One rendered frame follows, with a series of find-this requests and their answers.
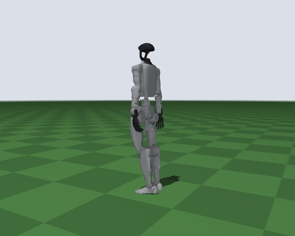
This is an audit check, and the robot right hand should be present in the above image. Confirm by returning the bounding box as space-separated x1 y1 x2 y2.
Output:
156 109 164 129

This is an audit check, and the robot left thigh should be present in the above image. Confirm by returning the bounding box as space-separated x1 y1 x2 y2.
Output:
130 111 151 155

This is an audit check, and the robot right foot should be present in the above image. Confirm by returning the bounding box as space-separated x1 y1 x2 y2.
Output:
152 182 163 190

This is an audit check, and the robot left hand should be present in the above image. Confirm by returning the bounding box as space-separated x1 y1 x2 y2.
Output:
131 109 144 132

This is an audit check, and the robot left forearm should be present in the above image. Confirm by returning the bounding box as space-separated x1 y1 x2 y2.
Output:
131 86 140 115

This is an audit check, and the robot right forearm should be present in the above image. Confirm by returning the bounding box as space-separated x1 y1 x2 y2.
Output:
155 93 162 114

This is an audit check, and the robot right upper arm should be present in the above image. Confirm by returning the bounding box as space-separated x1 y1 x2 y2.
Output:
155 68 161 95

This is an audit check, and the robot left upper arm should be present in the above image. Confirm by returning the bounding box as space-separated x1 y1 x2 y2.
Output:
131 64 143 93

